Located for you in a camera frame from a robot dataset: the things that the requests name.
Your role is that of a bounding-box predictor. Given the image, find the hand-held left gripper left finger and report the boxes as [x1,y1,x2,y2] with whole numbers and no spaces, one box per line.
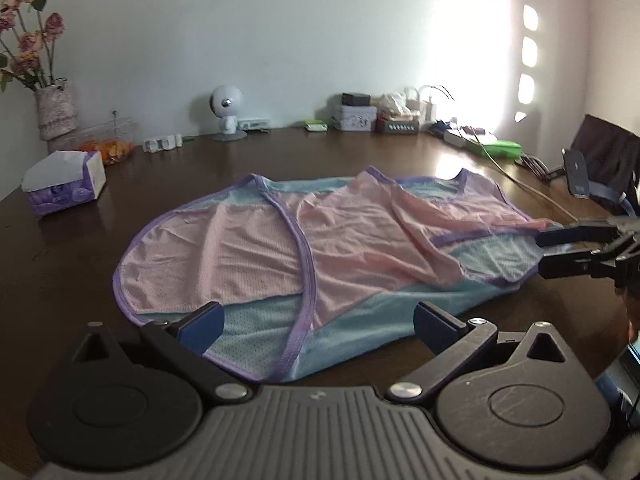
[69,301,254,405]

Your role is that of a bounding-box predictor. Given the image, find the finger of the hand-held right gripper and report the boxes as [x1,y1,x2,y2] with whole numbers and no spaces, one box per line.
[537,245,632,282]
[535,217,623,248]

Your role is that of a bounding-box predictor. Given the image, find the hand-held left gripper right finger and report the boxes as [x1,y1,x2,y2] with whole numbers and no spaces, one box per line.
[384,301,583,405]

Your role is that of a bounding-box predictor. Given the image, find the pink and blue mesh vest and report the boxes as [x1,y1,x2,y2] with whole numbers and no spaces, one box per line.
[114,166,556,383]

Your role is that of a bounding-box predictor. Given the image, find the phone on stand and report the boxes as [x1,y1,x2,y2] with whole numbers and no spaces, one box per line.
[562,149,593,200]

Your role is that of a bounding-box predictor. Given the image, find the black metal clips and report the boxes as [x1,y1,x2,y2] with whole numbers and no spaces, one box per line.
[520,155,566,181]

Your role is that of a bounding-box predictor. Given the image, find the green flat box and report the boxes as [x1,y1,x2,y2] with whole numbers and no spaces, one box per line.
[465,139,523,160]

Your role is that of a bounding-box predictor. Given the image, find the white plastic clip holder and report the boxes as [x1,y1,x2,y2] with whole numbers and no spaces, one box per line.
[143,132,183,153]

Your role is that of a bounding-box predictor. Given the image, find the purple and white tissue box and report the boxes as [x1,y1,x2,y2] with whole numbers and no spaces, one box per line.
[21,150,107,217]

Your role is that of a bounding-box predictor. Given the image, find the clear plastic snack container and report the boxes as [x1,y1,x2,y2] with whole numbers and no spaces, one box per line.
[75,110,137,166]

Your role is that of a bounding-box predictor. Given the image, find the dark labelled box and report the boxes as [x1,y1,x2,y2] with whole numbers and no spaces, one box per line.
[376,117,420,136]

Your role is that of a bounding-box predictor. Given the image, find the printed tin box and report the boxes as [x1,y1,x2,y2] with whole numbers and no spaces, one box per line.
[334,105,378,133]

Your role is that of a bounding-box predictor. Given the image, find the crumpled white tissue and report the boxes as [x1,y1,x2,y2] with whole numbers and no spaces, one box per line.
[380,92,408,116]

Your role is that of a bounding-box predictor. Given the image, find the white round-headed robot figure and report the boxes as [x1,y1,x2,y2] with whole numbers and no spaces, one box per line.
[209,85,248,142]

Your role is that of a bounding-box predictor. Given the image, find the dried rose bouquet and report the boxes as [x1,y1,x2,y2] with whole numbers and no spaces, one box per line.
[0,0,66,92]

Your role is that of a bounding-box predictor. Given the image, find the long white cable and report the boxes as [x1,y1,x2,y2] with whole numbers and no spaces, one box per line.
[475,130,576,221]

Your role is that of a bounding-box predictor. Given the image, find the dark chair with straps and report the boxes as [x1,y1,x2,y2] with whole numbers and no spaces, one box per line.
[570,114,640,218]

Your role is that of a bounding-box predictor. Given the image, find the white wall charger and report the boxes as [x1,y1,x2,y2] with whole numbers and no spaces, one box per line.
[405,86,436,123]

